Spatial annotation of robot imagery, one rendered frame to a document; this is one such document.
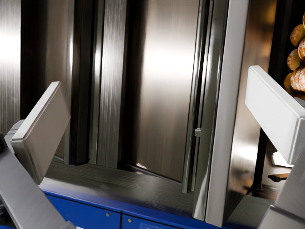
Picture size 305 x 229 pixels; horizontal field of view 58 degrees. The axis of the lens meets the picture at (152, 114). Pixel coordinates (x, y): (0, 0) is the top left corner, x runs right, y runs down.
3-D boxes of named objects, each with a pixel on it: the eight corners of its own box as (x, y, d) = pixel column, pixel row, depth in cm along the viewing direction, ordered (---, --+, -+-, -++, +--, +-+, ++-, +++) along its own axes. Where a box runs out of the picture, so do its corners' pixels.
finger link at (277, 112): (298, 117, 13) (314, 116, 13) (248, 65, 19) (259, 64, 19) (287, 166, 14) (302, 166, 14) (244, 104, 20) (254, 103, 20)
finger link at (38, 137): (41, 186, 14) (27, 187, 14) (71, 117, 20) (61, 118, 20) (23, 139, 13) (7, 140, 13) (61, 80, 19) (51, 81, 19)
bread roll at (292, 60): (299, 71, 123) (286, 70, 125) (297, 71, 130) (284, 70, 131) (303, 48, 122) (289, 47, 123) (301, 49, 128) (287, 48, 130)
